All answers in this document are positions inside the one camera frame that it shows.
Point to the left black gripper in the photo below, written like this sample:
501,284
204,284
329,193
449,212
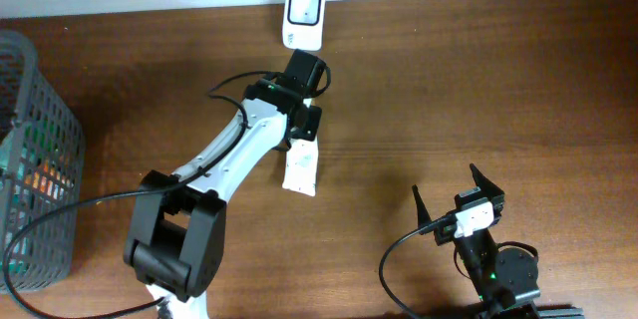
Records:
312,131

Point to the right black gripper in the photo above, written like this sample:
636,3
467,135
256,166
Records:
496,194

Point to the white tube brown cap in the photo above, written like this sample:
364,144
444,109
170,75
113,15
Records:
301,167

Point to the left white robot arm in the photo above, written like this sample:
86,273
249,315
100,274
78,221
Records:
175,242

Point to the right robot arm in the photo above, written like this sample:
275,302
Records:
504,274

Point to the white barcode scanner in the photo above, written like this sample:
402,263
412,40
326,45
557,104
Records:
302,26

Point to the grey plastic mesh basket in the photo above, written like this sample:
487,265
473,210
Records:
42,157

